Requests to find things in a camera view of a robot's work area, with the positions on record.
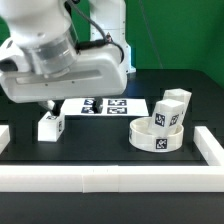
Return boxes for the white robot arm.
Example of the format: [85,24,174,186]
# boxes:
[0,0,131,115]

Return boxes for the white sheet with markers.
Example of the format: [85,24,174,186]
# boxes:
[61,98,149,117]

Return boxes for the white U-shaped fence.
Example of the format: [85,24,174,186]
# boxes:
[0,126,224,193]

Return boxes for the white round stool seat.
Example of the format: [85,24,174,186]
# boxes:
[129,117,184,153]

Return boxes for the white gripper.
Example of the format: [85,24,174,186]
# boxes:
[0,45,127,116]

